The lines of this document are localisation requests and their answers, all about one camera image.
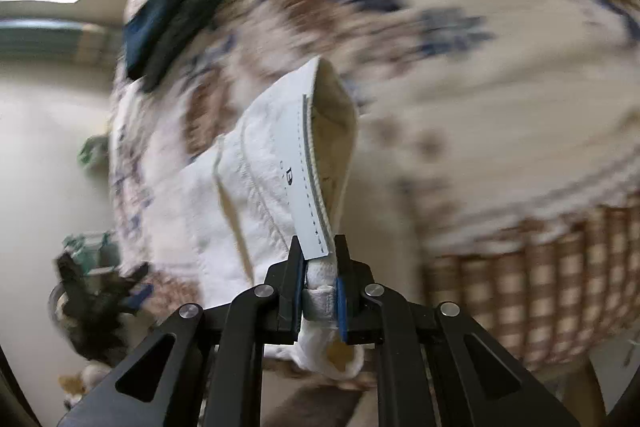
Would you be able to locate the teal shelf rack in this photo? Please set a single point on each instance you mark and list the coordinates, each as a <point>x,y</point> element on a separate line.
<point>92,249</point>

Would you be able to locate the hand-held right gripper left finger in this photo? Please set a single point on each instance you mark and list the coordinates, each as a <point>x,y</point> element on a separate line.
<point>287,302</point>

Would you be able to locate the floral bed blanket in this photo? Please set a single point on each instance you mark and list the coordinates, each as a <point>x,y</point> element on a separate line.
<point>425,82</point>

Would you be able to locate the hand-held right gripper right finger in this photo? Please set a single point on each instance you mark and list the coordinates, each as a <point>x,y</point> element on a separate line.
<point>352,307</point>

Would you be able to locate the white pants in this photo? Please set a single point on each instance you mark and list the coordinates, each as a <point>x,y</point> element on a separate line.
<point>260,167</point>

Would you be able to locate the red checked bed sheet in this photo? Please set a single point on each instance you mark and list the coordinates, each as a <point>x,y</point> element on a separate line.
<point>540,287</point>

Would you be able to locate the striped grey-blue curtain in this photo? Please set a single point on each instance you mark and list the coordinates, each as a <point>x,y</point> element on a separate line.
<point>55,42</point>

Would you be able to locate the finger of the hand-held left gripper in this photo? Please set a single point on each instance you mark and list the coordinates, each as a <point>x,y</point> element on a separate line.
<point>139,298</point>

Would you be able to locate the folded blue jeans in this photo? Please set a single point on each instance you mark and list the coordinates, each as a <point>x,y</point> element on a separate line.
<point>175,7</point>

